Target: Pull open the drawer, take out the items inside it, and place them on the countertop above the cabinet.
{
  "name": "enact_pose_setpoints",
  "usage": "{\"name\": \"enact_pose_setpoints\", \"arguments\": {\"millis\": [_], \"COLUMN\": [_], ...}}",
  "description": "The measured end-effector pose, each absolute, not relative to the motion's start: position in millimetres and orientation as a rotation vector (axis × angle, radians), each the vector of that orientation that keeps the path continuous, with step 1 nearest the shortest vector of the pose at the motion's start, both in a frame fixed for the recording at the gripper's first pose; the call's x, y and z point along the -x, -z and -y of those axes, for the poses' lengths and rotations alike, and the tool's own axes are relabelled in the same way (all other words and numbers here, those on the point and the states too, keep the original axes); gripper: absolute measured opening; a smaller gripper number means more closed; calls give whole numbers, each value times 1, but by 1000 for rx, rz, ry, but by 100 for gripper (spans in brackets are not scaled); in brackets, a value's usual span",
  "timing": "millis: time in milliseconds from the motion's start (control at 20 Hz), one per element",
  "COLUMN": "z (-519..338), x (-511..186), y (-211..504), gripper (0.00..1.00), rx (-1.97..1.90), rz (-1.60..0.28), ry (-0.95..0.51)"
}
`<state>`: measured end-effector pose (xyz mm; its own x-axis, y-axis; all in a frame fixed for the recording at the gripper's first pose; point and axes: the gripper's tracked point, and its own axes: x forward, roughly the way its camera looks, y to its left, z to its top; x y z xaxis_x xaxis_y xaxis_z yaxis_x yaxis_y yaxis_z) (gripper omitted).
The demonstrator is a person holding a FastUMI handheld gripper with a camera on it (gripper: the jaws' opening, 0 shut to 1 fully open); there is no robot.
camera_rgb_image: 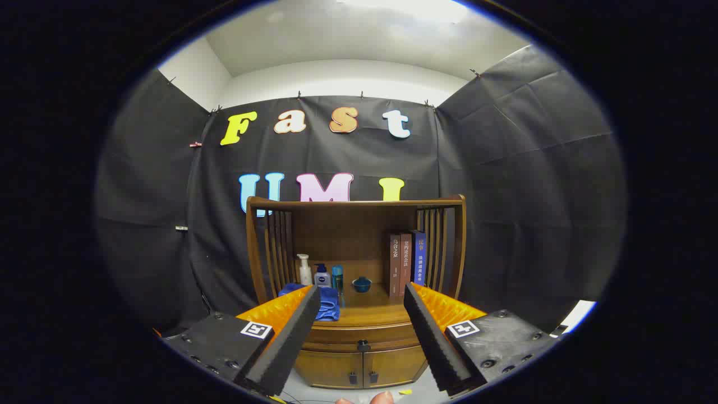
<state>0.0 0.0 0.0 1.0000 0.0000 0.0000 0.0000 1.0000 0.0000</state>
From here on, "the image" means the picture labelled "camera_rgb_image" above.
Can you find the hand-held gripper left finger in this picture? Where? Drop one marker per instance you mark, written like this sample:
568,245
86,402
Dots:
291,336

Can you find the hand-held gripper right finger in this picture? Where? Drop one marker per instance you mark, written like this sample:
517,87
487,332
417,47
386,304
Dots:
432,336

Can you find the wooden drawer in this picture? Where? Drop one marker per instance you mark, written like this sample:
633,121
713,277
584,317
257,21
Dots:
348,336

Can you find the wooden cabinet door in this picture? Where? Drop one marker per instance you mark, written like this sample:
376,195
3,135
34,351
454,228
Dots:
392,365
331,367

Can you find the wooden countertop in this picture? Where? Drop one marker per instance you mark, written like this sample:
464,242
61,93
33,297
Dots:
370,308

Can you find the wooden cabinet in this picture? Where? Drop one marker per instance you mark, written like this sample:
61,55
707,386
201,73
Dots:
336,235

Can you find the blue folded towel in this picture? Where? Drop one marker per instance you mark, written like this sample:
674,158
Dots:
330,306

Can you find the white pump bottle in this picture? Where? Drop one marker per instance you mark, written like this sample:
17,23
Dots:
304,275

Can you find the white blue-capped lotion bottle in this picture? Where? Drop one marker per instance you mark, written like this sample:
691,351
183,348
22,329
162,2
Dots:
322,279

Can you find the teal transparent bottle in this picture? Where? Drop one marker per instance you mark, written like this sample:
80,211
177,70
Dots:
337,278

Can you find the reddish brown book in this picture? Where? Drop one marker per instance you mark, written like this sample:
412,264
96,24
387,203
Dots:
405,261

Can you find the dark brown book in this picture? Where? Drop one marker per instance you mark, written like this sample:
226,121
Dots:
395,264

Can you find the blue book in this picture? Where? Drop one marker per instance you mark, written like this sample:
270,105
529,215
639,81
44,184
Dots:
419,255

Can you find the blue lidded bowl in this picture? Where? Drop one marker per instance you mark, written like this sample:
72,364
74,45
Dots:
362,285

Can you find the black backdrop cloth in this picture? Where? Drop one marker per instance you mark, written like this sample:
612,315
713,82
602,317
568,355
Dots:
505,168

